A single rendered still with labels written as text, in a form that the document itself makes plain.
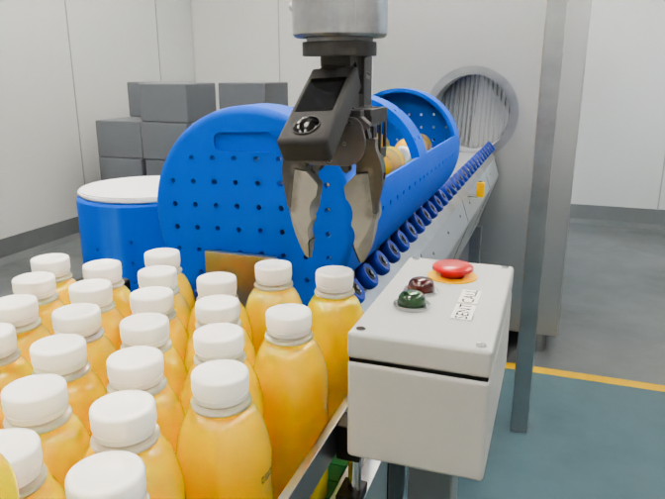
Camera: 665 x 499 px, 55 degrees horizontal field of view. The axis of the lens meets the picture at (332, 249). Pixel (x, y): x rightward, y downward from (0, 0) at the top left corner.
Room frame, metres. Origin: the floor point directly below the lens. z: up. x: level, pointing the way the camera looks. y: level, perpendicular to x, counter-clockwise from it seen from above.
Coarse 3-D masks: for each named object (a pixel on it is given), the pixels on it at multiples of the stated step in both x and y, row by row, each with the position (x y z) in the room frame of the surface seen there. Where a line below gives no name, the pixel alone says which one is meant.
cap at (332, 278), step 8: (320, 272) 0.60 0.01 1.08; (328, 272) 0.61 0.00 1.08; (336, 272) 0.61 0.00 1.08; (344, 272) 0.61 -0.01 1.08; (352, 272) 0.61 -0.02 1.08; (320, 280) 0.60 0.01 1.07; (328, 280) 0.59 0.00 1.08; (336, 280) 0.59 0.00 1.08; (344, 280) 0.60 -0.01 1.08; (352, 280) 0.61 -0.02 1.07; (320, 288) 0.60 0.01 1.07; (328, 288) 0.60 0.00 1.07; (336, 288) 0.59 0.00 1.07; (344, 288) 0.60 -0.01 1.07
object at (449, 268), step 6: (432, 264) 0.54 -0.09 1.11; (438, 264) 0.53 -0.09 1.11; (444, 264) 0.53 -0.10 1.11; (450, 264) 0.53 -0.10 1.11; (456, 264) 0.53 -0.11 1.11; (462, 264) 0.53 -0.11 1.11; (468, 264) 0.53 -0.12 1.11; (438, 270) 0.53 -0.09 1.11; (444, 270) 0.52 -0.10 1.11; (450, 270) 0.52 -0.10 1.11; (456, 270) 0.52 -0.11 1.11; (462, 270) 0.52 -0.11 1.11; (468, 270) 0.52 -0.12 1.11; (444, 276) 0.53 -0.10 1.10; (450, 276) 0.53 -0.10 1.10; (456, 276) 0.53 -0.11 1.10; (462, 276) 0.53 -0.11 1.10
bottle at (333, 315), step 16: (352, 288) 0.62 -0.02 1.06; (320, 304) 0.59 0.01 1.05; (336, 304) 0.59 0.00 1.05; (352, 304) 0.60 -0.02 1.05; (320, 320) 0.59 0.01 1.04; (336, 320) 0.58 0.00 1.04; (352, 320) 0.59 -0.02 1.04; (320, 336) 0.58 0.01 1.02; (336, 336) 0.58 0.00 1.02; (336, 352) 0.58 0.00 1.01; (336, 368) 0.58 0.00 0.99; (336, 384) 0.58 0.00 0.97; (336, 400) 0.58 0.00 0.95
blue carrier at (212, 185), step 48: (384, 96) 1.63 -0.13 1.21; (432, 96) 1.59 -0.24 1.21; (192, 144) 0.82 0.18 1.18; (240, 144) 0.81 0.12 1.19; (432, 144) 1.59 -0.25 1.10; (192, 192) 0.83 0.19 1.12; (240, 192) 0.80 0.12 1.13; (336, 192) 0.76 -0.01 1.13; (384, 192) 0.89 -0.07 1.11; (432, 192) 1.35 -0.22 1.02; (192, 240) 0.83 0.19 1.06; (240, 240) 0.80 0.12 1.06; (288, 240) 0.78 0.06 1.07; (336, 240) 0.76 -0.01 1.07; (384, 240) 0.99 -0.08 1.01
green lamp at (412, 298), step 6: (402, 294) 0.46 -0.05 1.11; (408, 294) 0.46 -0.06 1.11; (414, 294) 0.46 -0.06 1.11; (420, 294) 0.46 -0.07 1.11; (402, 300) 0.46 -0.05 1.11; (408, 300) 0.45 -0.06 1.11; (414, 300) 0.45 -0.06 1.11; (420, 300) 0.45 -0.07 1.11; (426, 300) 0.46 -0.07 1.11; (408, 306) 0.45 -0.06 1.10; (414, 306) 0.45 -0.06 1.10; (420, 306) 0.45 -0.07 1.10
